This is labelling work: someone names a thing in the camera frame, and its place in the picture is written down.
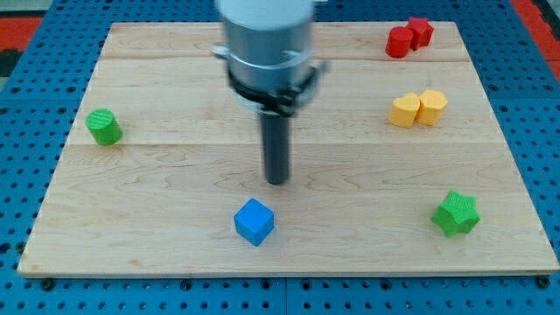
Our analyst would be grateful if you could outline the green star block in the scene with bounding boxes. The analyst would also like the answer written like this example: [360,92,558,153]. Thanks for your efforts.
[431,190,480,238]

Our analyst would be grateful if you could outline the green cylinder block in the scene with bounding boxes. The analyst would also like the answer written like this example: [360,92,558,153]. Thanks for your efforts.
[85,108,123,146]

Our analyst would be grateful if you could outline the yellow hexagon block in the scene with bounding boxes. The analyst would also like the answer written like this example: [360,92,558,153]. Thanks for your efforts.
[415,89,448,126]

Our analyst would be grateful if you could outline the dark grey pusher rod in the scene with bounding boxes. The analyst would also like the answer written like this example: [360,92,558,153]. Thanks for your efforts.
[260,115,290,185]

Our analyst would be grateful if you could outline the blue cube block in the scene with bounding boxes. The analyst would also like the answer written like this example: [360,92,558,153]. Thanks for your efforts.
[234,199,275,247]

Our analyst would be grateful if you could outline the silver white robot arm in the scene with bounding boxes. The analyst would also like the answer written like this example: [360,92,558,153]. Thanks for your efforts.
[213,0,328,185]

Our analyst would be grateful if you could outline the light wooden board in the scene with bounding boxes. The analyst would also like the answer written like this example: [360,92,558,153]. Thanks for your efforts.
[17,22,559,278]

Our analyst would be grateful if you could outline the red star block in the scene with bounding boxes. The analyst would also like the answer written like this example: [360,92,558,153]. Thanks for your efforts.
[406,17,434,51]

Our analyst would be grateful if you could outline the yellow heart block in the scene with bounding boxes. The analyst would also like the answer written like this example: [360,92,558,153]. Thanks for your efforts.
[388,93,420,128]

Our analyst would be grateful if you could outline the red cylinder block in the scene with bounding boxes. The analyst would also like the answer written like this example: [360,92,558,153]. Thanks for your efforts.
[385,26,413,59]

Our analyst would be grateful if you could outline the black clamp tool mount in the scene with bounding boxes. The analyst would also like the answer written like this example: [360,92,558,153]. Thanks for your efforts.
[227,65,323,117]

